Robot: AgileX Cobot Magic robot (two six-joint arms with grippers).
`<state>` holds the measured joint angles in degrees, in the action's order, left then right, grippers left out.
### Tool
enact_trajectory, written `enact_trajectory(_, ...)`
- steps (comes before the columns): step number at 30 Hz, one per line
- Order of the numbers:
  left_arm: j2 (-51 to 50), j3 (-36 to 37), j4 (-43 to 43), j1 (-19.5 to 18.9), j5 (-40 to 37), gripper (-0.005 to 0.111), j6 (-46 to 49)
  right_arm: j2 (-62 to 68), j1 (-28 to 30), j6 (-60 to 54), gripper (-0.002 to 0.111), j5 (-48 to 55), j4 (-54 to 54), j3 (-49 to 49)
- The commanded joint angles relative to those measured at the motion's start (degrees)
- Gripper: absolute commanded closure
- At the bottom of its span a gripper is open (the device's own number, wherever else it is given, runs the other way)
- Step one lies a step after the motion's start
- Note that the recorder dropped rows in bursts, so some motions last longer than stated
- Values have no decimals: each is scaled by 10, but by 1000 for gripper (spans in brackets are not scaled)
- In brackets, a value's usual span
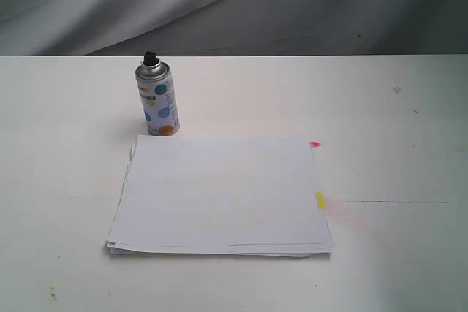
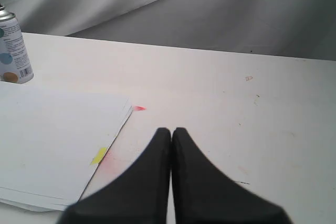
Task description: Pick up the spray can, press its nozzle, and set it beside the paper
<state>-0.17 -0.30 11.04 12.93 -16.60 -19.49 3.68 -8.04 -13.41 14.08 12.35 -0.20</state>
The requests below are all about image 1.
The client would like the dotted white spray can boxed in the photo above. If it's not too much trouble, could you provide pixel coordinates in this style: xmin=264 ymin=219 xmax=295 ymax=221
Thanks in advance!
xmin=135 ymin=52 xmax=180 ymax=136

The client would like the stack of white paper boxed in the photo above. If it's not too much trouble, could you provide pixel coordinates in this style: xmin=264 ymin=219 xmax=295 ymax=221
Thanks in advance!
xmin=106 ymin=135 xmax=333 ymax=257

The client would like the grey backdrop cloth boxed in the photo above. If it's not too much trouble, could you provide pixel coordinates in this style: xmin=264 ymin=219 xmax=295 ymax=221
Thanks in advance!
xmin=1 ymin=0 xmax=467 ymax=56

